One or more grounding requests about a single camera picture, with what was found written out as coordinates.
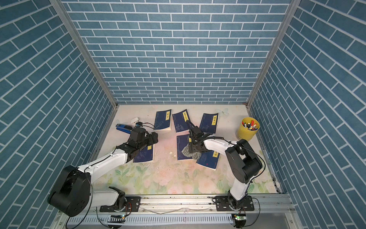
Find grey striped cloth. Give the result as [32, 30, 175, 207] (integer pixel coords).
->
[182, 145, 202, 160]

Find blue book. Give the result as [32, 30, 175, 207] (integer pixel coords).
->
[196, 151, 220, 170]
[199, 113, 218, 134]
[176, 134, 193, 161]
[133, 145, 154, 163]
[173, 109, 190, 133]
[154, 109, 172, 130]

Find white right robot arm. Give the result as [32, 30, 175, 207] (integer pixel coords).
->
[182, 120, 263, 210]

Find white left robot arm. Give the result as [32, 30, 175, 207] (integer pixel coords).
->
[47, 127, 158, 217]

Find blue black stapler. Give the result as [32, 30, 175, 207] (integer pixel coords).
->
[115, 124, 133, 134]

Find yellow pen cup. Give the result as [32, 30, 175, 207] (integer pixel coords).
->
[236, 117, 260, 141]

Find pens in cup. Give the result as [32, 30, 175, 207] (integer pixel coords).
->
[242, 120, 259, 131]

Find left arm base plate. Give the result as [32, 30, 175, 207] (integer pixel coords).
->
[99, 196, 141, 213]

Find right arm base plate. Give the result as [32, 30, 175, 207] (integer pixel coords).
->
[212, 196, 254, 211]

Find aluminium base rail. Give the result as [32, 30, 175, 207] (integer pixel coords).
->
[57, 193, 295, 218]

